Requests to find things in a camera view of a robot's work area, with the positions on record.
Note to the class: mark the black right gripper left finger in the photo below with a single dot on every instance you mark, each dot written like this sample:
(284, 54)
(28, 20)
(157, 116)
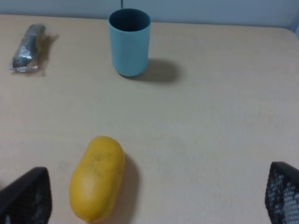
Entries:
(28, 199)

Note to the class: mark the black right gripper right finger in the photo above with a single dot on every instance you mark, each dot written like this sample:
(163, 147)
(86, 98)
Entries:
(282, 193)

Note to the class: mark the light blue plastic cup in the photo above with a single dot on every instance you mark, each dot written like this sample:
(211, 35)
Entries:
(129, 31)

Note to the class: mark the yellow mango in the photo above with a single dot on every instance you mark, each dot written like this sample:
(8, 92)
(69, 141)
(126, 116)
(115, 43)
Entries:
(96, 181)

